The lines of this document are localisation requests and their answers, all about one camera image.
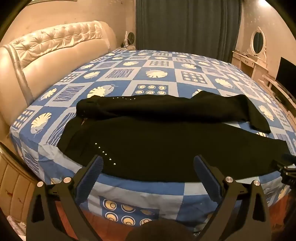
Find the oval vanity mirror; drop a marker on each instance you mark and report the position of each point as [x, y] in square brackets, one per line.
[257, 41]

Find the beige nightstand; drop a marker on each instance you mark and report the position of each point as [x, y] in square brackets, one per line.
[16, 190]

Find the cream television stand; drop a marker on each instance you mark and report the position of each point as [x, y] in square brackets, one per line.
[277, 90]

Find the black television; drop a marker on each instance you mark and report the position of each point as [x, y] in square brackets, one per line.
[286, 74]

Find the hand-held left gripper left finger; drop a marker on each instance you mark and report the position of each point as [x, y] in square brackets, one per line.
[92, 171]

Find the small round desk fan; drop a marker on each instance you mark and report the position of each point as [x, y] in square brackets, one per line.
[130, 37]

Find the blue patterned bed sheet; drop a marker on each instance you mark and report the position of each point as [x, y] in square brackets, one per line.
[161, 74]

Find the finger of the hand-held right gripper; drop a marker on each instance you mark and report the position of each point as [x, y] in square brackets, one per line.
[286, 170]

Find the dark green curtain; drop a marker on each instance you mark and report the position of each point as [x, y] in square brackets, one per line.
[185, 23]

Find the black pants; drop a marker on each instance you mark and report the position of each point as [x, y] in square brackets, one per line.
[150, 139]

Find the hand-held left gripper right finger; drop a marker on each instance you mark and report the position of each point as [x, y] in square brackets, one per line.
[205, 176]

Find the cream dressing table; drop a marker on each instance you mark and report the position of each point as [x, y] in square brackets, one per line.
[245, 63]

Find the beige tufted headboard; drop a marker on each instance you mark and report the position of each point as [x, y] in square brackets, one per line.
[46, 60]

